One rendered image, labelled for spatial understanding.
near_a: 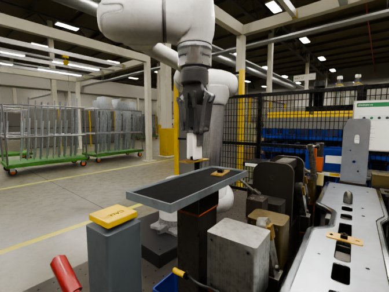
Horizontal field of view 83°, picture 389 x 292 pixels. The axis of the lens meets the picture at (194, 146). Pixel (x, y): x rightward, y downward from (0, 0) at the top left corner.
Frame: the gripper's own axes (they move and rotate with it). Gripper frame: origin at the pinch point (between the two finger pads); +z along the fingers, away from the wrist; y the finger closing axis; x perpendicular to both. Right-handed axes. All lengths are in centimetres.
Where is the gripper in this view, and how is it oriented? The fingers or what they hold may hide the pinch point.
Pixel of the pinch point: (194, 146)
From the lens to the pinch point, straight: 60.1
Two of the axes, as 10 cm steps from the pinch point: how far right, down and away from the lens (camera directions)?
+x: 7.3, -0.7, 6.8
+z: 0.0, 10.0, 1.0
